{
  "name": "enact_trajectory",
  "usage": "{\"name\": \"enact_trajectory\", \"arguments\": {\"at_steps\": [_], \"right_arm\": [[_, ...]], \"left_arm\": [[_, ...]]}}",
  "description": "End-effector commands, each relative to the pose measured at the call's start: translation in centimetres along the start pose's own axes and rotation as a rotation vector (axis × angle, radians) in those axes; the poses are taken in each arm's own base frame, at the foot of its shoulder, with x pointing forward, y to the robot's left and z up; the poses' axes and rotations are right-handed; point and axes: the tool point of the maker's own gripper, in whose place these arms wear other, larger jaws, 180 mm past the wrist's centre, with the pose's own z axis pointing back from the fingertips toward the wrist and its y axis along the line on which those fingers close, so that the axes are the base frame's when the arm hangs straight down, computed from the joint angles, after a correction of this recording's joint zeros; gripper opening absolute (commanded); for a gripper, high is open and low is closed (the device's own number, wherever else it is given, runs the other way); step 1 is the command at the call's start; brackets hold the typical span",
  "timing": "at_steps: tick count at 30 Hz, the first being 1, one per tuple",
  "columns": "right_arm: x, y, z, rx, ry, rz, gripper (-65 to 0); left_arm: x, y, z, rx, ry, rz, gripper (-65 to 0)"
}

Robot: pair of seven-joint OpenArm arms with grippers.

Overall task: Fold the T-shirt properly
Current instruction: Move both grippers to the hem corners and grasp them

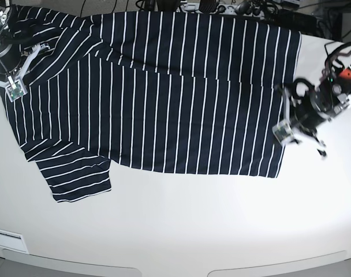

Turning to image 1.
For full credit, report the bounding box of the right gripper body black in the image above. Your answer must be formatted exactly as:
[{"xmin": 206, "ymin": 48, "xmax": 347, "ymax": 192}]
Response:
[{"xmin": 0, "ymin": 40, "xmax": 28, "ymax": 81}]

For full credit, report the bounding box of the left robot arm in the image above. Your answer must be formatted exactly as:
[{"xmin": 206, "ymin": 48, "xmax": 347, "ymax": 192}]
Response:
[{"xmin": 272, "ymin": 42, "xmax": 351, "ymax": 141}]

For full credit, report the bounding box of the white power strip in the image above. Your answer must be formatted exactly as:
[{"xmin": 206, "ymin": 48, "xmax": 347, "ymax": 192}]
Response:
[{"xmin": 176, "ymin": 1, "xmax": 264, "ymax": 19}]

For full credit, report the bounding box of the black box behind table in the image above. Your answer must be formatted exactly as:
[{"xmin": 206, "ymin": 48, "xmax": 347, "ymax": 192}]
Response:
[{"xmin": 275, "ymin": 9, "xmax": 317, "ymax": 33}]

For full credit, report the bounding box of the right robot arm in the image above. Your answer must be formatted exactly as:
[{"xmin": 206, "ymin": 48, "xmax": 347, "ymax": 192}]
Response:
[{"xmin": 0, "ymin": 1, "xmax": 32, "ymax": 81}]

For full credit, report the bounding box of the black cable bundle background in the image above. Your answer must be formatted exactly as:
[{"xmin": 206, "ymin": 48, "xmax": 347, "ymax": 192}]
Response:
[{"xmin": 135, "ymin": 0, "xmax": 188, "ymax": 12}]

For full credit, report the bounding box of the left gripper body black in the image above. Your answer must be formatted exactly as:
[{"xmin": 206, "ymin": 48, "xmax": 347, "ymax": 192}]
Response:
[{"xmin": 279, "ymin": 79, "xmax": 333, "ymax": 139}]

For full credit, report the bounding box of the navy white striped T-shirt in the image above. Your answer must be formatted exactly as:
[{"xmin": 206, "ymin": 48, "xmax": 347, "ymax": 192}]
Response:
[{"xmin": 0, "ymin": 6, "xmax": 302, "ymax": 203}]

